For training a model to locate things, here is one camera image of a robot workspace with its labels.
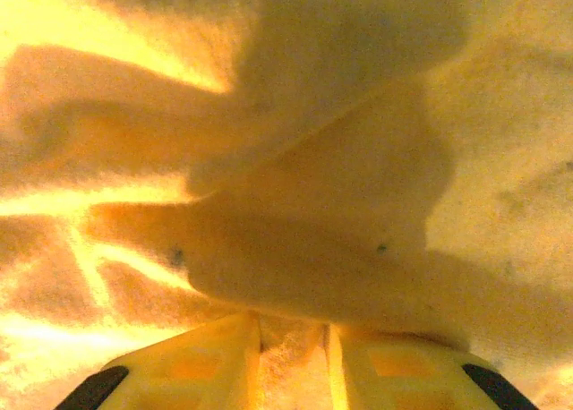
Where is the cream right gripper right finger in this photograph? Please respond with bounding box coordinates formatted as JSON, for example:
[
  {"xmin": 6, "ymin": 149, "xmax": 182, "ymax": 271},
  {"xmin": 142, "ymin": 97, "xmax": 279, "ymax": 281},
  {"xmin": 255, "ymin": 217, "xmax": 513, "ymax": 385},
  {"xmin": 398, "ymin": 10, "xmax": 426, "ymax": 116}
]
[{"xmin": 324, "ymin": 327, "xmax": 541, "ymax": 410}]

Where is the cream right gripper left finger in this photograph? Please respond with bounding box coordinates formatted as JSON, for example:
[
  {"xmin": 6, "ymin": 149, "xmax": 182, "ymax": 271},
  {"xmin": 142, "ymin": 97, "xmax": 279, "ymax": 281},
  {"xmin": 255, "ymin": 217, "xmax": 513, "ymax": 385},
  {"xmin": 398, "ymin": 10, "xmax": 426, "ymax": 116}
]
[{"xmin": 53, "ymin": 313, "xmax": 263, "ymax": 410}]

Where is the yellow t-shirt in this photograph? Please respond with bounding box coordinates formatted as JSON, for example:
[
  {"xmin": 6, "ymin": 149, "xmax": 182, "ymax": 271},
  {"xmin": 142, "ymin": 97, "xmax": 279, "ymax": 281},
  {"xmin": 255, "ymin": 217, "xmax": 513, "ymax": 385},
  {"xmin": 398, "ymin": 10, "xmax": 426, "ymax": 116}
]
[{"xmin": 0, "ymin": 0, "xmax": 573, "ymax": 410}]

